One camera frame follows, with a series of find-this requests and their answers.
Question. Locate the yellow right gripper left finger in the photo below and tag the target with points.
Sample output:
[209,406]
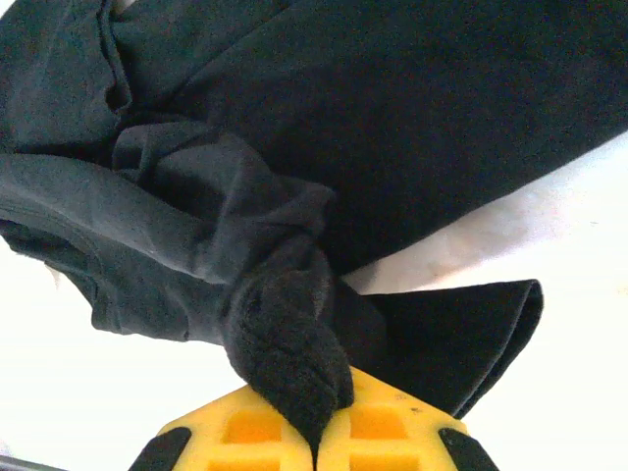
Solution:
[245,432]

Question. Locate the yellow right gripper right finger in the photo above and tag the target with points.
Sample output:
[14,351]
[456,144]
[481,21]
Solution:
[387,432]

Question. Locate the black t-shirt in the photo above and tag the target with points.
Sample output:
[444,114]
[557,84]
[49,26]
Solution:
[392,122]

